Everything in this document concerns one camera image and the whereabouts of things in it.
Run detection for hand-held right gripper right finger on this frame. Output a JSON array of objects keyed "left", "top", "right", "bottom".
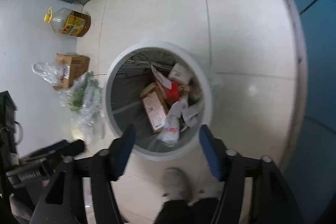
[{"left": 199, "top": 125, "right": 305, "bottom": 224}]

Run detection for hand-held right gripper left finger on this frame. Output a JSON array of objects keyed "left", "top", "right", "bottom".
[{"left": 31, "top": 124, "right": 137, "bottom": 224}]

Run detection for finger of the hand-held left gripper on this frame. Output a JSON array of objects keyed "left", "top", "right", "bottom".
[
  {"left": 51, "top": 139, "right": 86, "bottom": 159},
  {"left": 25, "top": 139, "right": 71, "bottom": 157}
]

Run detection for white red printed wrapper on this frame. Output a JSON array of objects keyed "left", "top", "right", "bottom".
[{"left": 157, "top": 98, "right": 189, "bottom": 146}]

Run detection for pink white packet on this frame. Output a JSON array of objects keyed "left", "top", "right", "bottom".
[{"left": 140, "top": 82, "right": 170, "bottom": 133}]

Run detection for white round trash bin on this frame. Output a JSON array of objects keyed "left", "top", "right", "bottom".
[{"left": 104, "top": 42, "right": 213, "bottom": 161}]

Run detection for red snack packet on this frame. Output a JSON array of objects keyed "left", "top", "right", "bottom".
[{"left": 164, "top": 81, "right": 184, "bottom": 102}]

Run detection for long white box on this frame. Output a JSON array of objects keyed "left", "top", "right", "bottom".
[{"left": 151, "top": 64, "right": 172, "bottom": 88}]

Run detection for green white box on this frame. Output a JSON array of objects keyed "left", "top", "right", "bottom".
[{"left": 168, "top": 63, "right": 192, "bottom": 83}]

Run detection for person's left forearm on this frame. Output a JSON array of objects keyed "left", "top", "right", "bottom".
[{"left": 9, "top": 194, "right": 33, "bottom": 220}]

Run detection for person's grey left slipper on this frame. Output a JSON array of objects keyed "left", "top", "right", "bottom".
[{"left": 161, "top": 168, "right": 195, "bottom": 205}]

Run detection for plastic bag with greens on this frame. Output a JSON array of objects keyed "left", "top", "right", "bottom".
[{"left": 59, "top": 72, "right": 105, "bottom": 144}]

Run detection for black crate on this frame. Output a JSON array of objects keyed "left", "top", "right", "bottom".
[{"left": 0, "top": 91, "right": 17, "bottom": 151}]

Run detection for person's black pants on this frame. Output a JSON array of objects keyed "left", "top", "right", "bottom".
[{"left": 155, "top": 198, "right": 223, "bottom": 224}]

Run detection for crumpled clear plastic wrap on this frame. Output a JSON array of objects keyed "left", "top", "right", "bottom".
[{"left": 32, "top": 62, "right": 67, "bottom": 85}]

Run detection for cardboard box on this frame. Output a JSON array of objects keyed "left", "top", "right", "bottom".
[{"left": 52, "top": 53, "right": 90, "bottom": 92}]

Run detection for cooking oil bottle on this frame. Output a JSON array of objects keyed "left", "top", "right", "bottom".
[{"left": 44, "top": 7, "right": 91, "bottom": 38}]

